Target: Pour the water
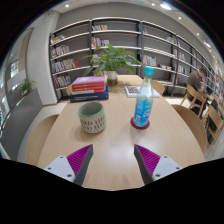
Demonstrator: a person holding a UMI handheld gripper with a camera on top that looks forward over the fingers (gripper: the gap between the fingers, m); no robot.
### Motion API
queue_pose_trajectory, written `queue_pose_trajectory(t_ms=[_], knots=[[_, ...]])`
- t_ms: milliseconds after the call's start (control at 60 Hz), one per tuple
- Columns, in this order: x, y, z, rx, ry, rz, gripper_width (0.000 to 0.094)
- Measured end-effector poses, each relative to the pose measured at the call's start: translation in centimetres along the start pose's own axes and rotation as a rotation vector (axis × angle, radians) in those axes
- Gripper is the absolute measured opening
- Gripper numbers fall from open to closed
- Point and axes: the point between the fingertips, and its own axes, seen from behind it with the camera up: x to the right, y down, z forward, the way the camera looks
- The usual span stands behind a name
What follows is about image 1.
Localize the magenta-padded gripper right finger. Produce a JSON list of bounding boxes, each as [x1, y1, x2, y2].
[[133, 143, 183, 186]]

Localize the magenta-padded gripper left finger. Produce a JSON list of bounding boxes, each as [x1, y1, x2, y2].
[[43, 143, 95, 187]]

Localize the clear bottle with blue cap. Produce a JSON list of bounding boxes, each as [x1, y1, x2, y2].
[[133, 66, 155, 128]]

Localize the rounded-back wooden chair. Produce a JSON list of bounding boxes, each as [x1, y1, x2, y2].
[[25, 114, 60, 167], [65, 83, 74, 97], [152, 79, 166, 96], [171, 104, 208, 154]]

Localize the flat round red coaster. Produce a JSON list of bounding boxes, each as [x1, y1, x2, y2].
[[130, 116, 151, 130]]

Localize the grey patterned ceramic mug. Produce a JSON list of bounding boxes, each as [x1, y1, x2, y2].
[[77, 101, 107, 134]]

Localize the slatted wooden chair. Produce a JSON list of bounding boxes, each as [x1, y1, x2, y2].
[[179, 83, 208, 119], [203, 104, 224, 144]]

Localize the dark blue book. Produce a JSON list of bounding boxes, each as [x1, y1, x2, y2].
[[69, 85, 110, 103]]

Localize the red book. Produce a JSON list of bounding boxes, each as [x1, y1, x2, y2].
[[71, 82, 106, 96]]

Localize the white book with patterned cover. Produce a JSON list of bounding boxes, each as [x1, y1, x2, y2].
[[124, 85, 161, 99]]

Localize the small green potted plant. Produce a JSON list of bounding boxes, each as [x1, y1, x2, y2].
[[19, 78, 37, 98]]

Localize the person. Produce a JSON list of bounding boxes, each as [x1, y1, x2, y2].
[[186, 67, 209, 116]]

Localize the pink book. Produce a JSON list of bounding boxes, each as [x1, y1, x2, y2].
[[71, 75, 106, 87]]

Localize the green potted plant, white pot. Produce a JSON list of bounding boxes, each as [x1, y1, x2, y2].
[[82, 43, 145, 87]]

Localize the grey bookshelf unit with books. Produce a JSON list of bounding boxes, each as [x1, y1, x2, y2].
[[49, 18, 218, 101]]

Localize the round ceiling lights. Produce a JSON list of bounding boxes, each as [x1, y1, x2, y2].
[[63, 1, 214, 48]]

